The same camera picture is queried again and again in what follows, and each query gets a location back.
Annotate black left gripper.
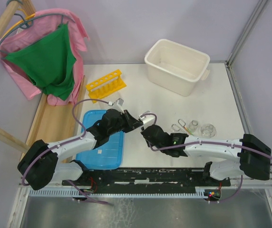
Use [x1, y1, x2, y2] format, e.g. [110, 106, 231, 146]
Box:
[108, 110, 143, 136]

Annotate yellow test tube rack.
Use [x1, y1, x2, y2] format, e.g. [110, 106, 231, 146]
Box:
[86, 69, 126, 99]

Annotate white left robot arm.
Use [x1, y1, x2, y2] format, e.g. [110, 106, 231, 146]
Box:
[18, 109, 143, 190]

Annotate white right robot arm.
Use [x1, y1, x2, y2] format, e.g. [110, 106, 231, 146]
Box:
[141, 124, 272, 186]

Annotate metal clamp tongs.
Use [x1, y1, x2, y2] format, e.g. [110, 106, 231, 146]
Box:
[171, 119, 193, 135]

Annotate blue plastic tray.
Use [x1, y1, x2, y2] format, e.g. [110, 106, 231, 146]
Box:
[76, 110, 124, 170]

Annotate small glass bottle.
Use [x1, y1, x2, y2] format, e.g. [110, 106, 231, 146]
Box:
[188, 120, 199, 133]

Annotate black mounting plate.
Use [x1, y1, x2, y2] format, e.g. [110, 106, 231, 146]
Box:
[73, 168, 231, 194]

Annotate round glass flask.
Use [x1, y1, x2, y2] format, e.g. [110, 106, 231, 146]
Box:
[200, 123, 216, 138]

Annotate white plastic bin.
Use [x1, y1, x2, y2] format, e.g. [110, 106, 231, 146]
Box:
[145, 39, 210, 97]

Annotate green cloth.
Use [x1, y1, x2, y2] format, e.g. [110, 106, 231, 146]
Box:
[4, 24, 76, 100]

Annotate pink shirt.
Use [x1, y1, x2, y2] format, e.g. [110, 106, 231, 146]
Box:
[0, 8, 88, 106]

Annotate yellow clothes hanger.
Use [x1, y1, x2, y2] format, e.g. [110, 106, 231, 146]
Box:
[7, 8, 35, 33]

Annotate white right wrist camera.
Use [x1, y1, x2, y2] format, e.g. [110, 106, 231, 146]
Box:
[139, 111, 157, 125]

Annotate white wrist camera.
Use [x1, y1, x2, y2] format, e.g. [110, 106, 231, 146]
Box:
[108, 98, 124, 113]
[139, 111, 157, 125]

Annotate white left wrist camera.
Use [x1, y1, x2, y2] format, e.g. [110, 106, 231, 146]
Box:
[108, 98, 124, 113]

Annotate white slotted cable duct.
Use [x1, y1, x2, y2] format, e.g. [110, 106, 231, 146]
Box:
[29, 187, 213, 197]

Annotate aluminium frame rail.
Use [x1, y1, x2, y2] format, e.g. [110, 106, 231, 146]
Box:
[225, 0, 272, 190]

